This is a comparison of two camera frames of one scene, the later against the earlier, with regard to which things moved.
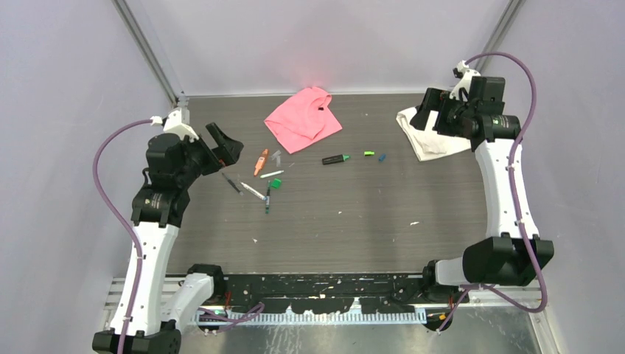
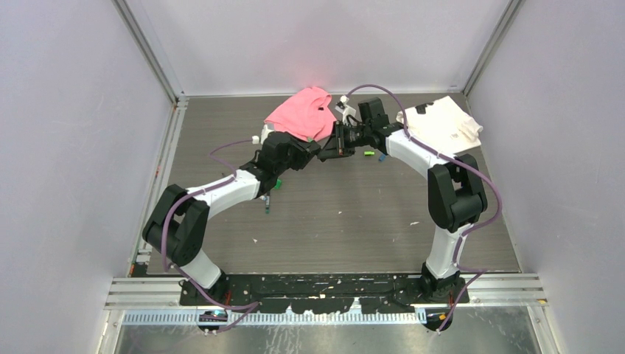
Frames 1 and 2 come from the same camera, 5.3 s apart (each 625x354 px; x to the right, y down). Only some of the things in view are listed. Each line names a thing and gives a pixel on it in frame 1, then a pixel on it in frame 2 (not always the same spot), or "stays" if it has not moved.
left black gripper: x=228 y=150 to x=305 y=152
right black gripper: x=432 y=100 to x=337 y=147
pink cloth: x=304 y=120 stays
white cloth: x=430 y=143 stays
